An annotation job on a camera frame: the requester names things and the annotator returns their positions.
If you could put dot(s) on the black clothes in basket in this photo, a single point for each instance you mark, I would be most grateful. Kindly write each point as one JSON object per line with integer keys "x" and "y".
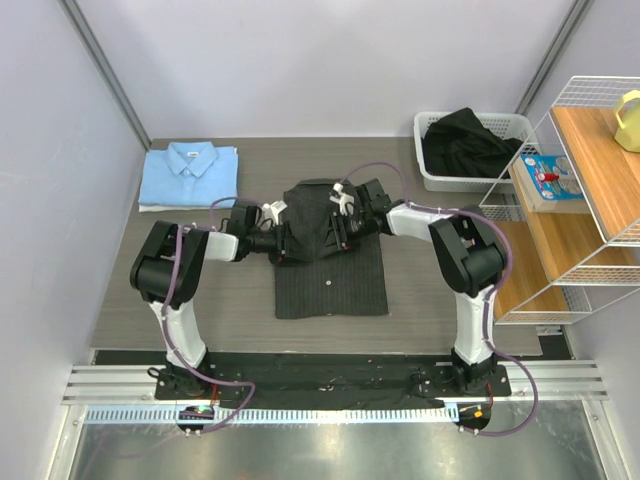
{"x": 458, "y": 145}

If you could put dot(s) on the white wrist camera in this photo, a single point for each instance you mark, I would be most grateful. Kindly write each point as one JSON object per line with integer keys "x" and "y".
{"x": 344, "y": 201}
{"x": 273, "y": 211}

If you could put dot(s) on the folded light blue shirt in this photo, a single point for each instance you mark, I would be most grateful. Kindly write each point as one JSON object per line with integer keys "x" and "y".
{"x": 189, "y": 175}

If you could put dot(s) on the yellow watering can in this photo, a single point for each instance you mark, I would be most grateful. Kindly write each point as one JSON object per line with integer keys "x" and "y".
{"x": 627, "y": 116}

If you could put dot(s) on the blue product box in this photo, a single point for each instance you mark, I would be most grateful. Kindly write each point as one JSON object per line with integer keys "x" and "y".
{"x": 548, "y": 184}

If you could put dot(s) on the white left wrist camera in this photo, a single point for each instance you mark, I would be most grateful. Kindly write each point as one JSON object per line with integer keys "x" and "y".
{"x": 273, "y": 211}

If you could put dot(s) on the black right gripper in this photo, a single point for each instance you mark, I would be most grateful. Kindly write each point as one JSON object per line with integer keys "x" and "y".
{"x": 339, "y": 238}

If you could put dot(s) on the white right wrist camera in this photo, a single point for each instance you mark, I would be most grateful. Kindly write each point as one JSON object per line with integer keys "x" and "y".
{"x": 344, "y": 201}

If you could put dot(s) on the aluminium rail frame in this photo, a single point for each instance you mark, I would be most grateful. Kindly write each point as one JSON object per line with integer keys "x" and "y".
{"x": 293, "y": 416}

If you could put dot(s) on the white wire shelf rack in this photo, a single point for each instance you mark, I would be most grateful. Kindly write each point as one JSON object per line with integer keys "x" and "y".
{"x": 571, "y": 265}

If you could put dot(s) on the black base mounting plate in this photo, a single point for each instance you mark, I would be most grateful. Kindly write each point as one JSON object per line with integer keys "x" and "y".
{"x": 342, "y": 382}

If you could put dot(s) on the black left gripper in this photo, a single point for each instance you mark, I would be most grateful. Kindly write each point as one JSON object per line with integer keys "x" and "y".
{"x": 288, "y": 250}

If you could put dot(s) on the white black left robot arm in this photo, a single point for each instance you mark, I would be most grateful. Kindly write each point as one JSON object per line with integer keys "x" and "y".
{"x": 167, "y": 272}

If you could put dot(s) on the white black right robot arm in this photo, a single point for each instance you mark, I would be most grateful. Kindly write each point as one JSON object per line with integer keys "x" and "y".
{"x": 469, "y": 254}

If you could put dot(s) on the dark pinstriped long sleeve shirt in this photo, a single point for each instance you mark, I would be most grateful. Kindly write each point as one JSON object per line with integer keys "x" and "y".
{"x": 322, "y": 277}

